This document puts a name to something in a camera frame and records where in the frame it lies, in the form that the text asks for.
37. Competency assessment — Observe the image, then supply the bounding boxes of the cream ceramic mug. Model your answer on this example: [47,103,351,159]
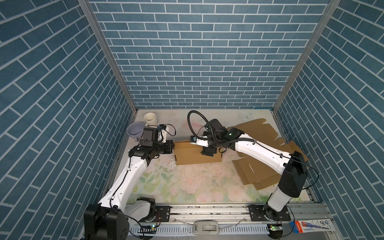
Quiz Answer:
[144,112,158,127]

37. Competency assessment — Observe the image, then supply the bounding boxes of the brown cardboard box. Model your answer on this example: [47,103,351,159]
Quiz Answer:
[233,119,309,190]
[173,141,222,166]

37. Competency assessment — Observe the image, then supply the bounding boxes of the aluminium corner post left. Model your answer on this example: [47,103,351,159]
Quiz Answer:
[78,0,138,114]

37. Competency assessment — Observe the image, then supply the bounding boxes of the aluminium corner post right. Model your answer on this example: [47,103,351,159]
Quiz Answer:
[272,0,341,114]

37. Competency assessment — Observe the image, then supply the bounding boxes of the aluminium corner post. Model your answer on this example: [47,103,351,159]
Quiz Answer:
[78,0,138,114]
[272,0,341,114]

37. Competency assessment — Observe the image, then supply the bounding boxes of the grey plastic clamp handle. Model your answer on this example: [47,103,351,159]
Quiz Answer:
[193,220,220,236]

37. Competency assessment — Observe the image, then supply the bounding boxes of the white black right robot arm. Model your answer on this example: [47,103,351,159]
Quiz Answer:
[190,127,310,221]

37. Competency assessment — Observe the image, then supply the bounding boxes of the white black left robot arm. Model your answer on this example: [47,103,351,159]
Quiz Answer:
[84,124,175,240]

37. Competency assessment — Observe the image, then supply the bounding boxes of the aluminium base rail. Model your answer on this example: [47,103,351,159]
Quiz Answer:
[127,202,337,240]

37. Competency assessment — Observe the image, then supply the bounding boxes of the lavender ceramic bowl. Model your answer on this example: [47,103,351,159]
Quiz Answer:
[126,122,145,143]

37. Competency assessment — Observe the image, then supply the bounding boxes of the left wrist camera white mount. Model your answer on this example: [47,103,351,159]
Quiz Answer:
[158,124,169,143]

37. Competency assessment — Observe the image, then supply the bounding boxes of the white red blue tube box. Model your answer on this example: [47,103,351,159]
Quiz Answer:
[290,219,336,234]

